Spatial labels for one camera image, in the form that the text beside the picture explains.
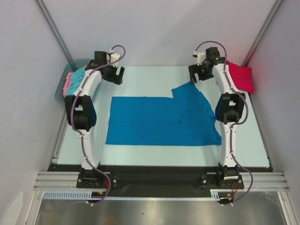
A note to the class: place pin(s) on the teal plastic basket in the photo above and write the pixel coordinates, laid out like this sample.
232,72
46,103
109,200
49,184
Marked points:
70,67

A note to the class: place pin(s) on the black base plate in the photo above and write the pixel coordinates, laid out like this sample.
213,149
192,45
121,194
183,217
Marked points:
212,181
91,179

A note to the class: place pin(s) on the pink t shirt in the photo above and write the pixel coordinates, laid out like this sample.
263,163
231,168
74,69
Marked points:
67,84

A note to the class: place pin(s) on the right aluminium corner post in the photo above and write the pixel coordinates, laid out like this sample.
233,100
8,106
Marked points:
262,31

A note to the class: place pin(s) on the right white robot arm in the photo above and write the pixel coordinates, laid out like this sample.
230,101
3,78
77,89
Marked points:
228,112

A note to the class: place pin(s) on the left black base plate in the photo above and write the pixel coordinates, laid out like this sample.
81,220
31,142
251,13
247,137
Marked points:
91,179

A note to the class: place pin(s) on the left aluminium corner post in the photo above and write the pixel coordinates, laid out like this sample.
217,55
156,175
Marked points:
53,28

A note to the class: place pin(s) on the right slotted cable duct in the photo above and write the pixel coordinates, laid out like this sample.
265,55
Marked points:
224,194

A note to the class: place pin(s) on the dark blue t shirt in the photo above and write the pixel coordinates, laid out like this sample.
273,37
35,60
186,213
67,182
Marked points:
185,119

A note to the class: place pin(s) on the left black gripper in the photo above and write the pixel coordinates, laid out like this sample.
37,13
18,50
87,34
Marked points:
116,78

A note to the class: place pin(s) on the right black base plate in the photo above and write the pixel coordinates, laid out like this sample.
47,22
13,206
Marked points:
212,181

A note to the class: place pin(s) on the aluminium front rail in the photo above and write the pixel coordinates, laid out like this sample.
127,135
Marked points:
262,181

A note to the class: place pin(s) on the light blue t shirt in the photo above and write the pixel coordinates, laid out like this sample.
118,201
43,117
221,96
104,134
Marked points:
76,80

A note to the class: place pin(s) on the aluminium corner post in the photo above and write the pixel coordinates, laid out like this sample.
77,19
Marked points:
262,31
53,28

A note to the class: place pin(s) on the black front mat strip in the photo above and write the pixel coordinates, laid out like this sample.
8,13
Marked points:
156,191

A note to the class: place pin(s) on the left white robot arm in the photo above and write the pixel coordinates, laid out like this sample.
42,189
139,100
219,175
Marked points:
80,110

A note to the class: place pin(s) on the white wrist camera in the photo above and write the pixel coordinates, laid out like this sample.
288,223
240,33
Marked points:
200,56
114,57

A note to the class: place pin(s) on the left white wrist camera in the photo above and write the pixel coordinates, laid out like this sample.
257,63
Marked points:
114,57

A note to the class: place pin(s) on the slotted cable duct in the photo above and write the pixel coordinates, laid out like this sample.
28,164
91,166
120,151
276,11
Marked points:
224,194
75,195

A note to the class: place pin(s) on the folded red t shirt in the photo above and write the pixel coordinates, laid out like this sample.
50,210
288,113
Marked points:
242,77

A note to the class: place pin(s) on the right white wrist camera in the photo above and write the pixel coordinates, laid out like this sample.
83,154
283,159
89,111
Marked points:
200,56

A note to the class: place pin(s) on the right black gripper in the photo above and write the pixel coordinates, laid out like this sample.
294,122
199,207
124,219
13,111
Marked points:
195,73

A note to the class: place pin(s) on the left slotted cable duct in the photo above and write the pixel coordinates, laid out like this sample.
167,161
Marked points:
75,195

